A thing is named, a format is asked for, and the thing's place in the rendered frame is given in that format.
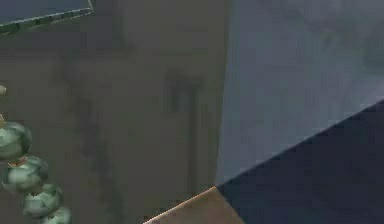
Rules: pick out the brown wooden table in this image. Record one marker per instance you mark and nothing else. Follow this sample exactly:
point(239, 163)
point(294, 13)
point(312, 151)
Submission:
point(200, 210)

